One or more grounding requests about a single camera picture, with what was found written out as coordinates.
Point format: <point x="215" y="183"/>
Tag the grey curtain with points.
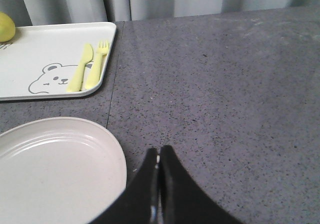
<point x="48" y="12"/>

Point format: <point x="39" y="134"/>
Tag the yellow plastic knife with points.
<point x="75" y="83"/>

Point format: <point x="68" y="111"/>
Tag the white round plate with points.
<point x="60" y="170"/>

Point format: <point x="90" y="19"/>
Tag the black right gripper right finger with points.
<point x="182" y="200"/>

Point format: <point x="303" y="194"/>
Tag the right yellow lemon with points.
<point x="7" y="27"/>

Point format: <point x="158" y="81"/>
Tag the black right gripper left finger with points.
<point x="138" y="204"/>

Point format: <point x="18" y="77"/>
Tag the white bear tray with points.
<point x="39" y="61"/>

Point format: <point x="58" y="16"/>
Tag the yellow plastic fork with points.
<point x="94" y="76"/>

